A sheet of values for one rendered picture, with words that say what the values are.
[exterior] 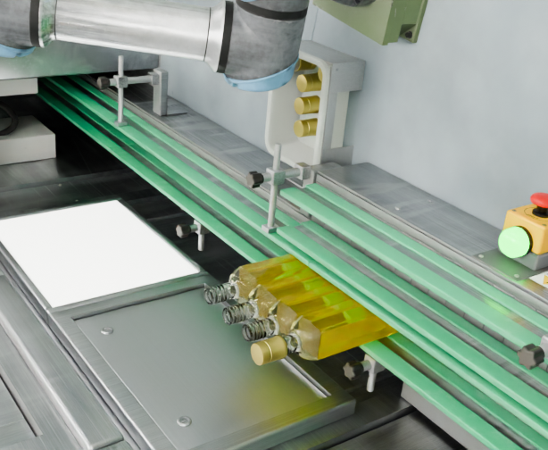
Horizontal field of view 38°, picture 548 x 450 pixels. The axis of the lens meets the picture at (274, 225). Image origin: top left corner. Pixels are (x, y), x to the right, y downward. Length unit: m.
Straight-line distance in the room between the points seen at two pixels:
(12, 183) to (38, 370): 0.85
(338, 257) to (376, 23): 0.39
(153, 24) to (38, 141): 1.03
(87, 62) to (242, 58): 0.88
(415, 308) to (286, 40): 0.46
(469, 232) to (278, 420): 0.42
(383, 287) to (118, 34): 0.57
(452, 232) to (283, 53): 0.39
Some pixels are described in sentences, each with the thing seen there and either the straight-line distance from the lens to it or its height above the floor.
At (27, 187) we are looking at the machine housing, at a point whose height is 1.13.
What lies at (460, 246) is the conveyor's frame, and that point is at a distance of 1.22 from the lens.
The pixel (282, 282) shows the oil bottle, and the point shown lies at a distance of 1.31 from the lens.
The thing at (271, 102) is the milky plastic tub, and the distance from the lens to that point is 1.59.
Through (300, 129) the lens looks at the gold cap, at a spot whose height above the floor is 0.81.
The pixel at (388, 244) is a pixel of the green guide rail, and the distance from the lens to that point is 1.24.
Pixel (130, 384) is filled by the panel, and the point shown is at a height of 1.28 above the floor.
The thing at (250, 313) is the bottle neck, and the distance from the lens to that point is 1.27.
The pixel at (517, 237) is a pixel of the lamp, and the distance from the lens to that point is 1.17.
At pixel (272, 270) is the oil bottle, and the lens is 1.33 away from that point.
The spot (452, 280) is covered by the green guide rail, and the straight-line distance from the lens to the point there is 1.17.
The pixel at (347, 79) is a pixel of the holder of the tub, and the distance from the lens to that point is 1.48.
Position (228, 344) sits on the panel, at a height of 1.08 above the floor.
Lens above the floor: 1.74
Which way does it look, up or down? 33 degrees down
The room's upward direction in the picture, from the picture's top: 102 degrees counter-clockwise
